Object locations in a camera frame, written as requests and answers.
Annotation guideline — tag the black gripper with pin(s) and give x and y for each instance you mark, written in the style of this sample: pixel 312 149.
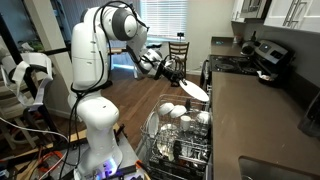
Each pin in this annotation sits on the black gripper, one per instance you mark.
pixel 170 76

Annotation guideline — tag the white round plate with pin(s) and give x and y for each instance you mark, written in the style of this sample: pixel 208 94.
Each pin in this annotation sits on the white round plate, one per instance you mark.
pixel 195 90
pixel 153 125

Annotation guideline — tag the metal robot base table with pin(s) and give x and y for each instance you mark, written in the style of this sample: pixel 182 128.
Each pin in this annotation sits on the metal robot base table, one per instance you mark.
pixel 130 156

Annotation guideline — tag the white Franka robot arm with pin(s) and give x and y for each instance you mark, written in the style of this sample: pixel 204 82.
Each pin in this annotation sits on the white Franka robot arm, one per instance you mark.
pixel 93 116

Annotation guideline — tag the large white bowl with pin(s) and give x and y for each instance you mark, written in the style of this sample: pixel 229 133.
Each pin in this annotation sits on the large white bowl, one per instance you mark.
pixel 165 108

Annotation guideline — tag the wooden chair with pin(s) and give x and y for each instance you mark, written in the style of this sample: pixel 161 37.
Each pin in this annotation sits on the wooden chair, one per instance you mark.
pixel 180 50

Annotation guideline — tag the white cup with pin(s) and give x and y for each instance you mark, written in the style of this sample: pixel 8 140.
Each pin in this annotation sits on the white cup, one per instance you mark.
pixel 185 122

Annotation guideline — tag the clear glass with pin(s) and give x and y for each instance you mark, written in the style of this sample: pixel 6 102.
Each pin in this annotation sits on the clear glass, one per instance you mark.
pixel 203 117

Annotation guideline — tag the clear glass bowl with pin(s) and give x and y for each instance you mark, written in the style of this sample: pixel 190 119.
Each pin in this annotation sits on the clear glass bowl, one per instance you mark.
pixel 170 128

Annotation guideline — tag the small black webcam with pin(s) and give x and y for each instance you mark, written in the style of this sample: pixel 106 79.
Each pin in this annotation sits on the small black webcam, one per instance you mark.
pixel 180 34

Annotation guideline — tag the black stainless stove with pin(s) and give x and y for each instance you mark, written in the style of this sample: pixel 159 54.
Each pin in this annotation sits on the black stainless stove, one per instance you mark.
pixel 233 65

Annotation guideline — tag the white window blinds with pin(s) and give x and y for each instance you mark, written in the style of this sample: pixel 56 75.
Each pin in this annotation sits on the white window blinds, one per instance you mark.
pixel 163 16

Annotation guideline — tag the white desk wooden top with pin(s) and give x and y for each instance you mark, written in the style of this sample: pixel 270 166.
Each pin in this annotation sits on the white desk wooden top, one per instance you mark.
pixel 115 50

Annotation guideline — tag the dark kettle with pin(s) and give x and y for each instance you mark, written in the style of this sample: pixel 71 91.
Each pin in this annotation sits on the dark kettle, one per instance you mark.
pixel 247 49

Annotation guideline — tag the black and orange clamp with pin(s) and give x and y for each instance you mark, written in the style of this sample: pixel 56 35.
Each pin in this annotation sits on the black and orange clamp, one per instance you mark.
pixel 119 131
pixel 141 165

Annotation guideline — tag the small dark dish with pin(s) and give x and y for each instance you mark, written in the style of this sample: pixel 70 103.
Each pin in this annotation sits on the small dark dish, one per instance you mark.
pixel 266 79

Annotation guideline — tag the dark glass bottle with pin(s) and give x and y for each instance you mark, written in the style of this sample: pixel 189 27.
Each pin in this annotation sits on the dark glass bottle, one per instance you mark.
pixel 254 36

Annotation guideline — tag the narrow white cabinet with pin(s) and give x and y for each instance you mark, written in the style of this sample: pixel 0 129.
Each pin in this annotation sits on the narrow white cabinet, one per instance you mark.
pixel 237 10

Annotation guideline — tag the stainless microwave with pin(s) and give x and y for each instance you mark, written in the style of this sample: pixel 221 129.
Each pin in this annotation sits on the stainless microwave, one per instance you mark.
pixel 253 8

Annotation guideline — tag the white upper cabinet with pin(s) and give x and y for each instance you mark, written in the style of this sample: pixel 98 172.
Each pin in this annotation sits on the white upper cabinet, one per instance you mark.
pixel 276 13

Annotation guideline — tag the kitchen sink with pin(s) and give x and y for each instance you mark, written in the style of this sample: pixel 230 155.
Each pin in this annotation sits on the kitchen sink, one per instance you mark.
pixel 273 171

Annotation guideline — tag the white pillar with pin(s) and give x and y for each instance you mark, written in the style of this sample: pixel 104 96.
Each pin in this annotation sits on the white pillar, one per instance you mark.
pixel 50 33

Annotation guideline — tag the black metal frame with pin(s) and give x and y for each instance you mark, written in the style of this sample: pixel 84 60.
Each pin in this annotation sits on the black metal frame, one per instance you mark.
pixel 33 90

